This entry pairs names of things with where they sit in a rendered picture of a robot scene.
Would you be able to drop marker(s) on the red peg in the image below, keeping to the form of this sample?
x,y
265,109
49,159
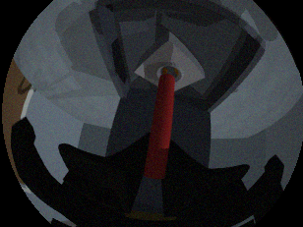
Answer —
x,y
155,165

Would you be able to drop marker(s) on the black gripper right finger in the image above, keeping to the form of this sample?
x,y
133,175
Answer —
x,y
186,179

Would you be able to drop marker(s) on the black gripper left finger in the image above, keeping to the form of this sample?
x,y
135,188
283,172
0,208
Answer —
x,y
122,172

